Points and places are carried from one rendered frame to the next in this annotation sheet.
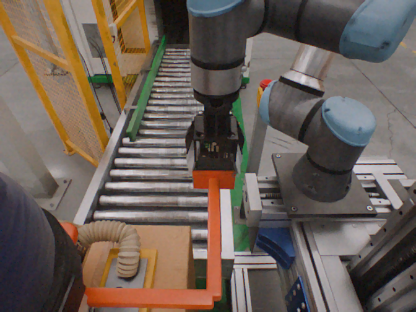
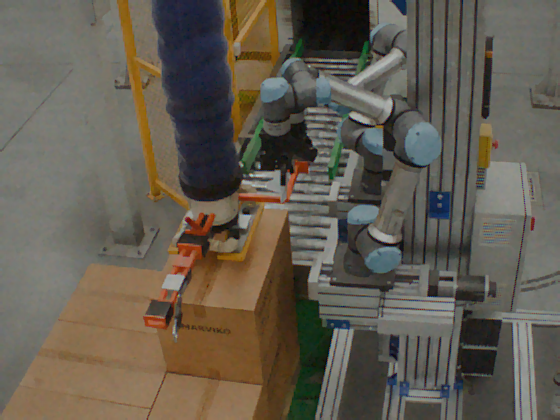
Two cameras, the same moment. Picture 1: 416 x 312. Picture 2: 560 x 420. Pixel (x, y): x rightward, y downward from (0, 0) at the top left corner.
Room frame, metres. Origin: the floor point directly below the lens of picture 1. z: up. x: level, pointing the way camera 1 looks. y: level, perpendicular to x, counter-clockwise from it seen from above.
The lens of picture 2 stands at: (-2.13, -0.58, 2.83)
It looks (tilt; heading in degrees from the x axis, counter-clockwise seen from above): 36 degrees down; 15
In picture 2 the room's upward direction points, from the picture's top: 5 degrees counter-clockwise
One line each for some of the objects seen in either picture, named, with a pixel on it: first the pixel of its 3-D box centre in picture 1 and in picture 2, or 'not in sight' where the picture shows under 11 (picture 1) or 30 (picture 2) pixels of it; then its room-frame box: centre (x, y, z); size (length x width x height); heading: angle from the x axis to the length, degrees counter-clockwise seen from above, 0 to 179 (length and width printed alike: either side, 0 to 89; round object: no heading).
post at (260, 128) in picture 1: (252, 167); not in sight; (1.02, -0.26, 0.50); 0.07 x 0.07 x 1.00; 89
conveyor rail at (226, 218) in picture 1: (220, 109); (360, 145); (1.61, -0.09, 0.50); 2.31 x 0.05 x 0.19; 179
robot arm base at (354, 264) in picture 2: not in sight; (364, 252); (-0.03, -0.32, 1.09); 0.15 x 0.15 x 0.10
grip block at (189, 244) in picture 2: not in sight; (193, 244); (-0.17, 0.26, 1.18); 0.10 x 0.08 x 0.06; 89
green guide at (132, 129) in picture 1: (147, 74); (271, 96); (1.97, 0.50, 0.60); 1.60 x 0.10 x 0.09; 179
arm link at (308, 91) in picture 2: not in sight; (308, 90); (-0.23, -0.19, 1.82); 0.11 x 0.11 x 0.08; 27
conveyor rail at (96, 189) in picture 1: (134, 109); (249, 139); (1.62, 0.56, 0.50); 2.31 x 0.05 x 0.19; 179
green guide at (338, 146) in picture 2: not in sight; (358, 100); (1.97, -0.04, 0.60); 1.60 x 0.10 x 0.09; 179
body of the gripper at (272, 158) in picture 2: not in sight; (276, 148); (-0.29, -0.10, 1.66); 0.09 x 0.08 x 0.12; 91
